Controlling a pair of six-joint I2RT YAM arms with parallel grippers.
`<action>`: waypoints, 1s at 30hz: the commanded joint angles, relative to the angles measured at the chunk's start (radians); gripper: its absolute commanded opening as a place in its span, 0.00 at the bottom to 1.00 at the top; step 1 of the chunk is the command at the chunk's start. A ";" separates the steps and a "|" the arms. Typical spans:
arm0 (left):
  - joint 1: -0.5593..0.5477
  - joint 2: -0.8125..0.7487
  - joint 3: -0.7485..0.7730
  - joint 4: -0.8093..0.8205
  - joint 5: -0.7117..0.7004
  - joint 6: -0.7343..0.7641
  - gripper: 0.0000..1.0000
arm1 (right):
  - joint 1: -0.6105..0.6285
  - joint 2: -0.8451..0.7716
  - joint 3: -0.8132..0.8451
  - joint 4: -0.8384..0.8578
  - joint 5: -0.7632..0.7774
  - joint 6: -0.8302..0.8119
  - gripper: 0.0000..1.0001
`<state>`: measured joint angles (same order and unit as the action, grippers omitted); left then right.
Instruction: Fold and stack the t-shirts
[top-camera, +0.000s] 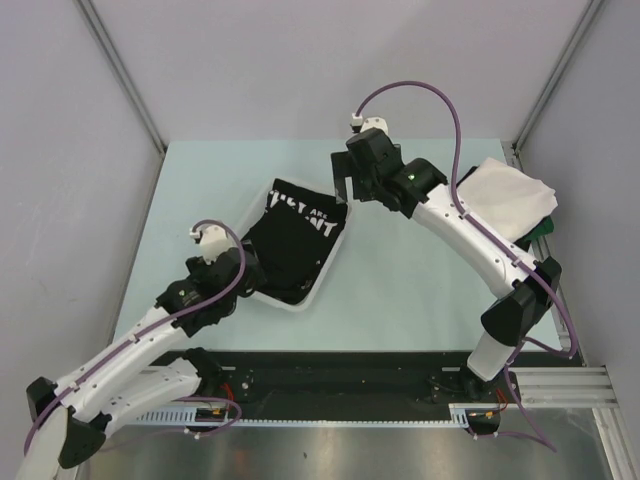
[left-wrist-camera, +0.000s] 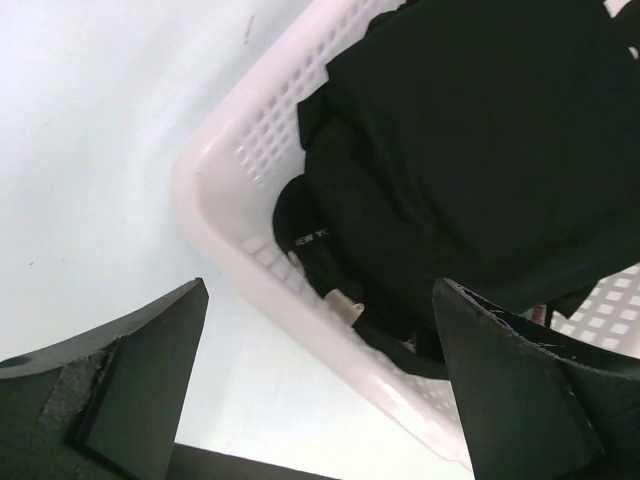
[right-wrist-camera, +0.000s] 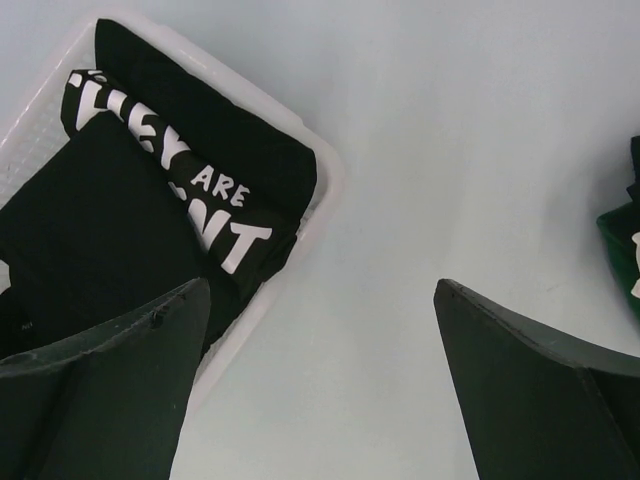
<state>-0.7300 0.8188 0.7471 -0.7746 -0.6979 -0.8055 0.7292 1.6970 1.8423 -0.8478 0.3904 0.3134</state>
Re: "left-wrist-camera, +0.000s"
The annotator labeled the black clothes pile in basket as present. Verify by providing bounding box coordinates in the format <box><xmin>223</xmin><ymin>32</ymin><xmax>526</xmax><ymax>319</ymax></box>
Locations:
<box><xmin>272</xmin><ymin>1</ymin><xmax>639</xmax><ymax>380</ymax></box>

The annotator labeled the white plastic laundry basket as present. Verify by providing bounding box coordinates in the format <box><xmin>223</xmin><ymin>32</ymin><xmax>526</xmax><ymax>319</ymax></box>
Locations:
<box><xmin>172</xmin><ymin>1</ymin><xmax>639</xmax><ymax>471</ymax></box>

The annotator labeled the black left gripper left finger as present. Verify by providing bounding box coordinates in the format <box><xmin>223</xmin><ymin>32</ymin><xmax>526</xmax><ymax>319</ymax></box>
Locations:
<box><xmin>1</xmin><ymin>279</ymin><xmax>209</xmax><ymax>479</ymax></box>

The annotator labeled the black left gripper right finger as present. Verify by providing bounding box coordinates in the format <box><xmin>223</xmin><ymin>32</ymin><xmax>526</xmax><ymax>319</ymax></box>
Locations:
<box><xmin>433</xmin><ymin>280</ymin><xmax>639</xmax><ymax>480</ymax></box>

